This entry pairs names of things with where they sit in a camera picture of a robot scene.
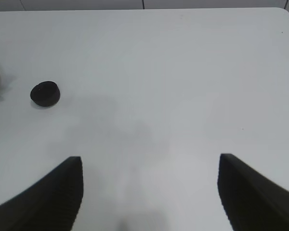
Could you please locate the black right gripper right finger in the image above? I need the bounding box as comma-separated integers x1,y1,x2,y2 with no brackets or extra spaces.
217,154,289,231

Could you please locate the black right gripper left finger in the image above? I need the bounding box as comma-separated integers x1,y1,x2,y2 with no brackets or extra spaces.
0,156,83,231

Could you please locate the small black teacup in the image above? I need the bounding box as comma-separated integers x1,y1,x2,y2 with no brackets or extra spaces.
30,81,61,107

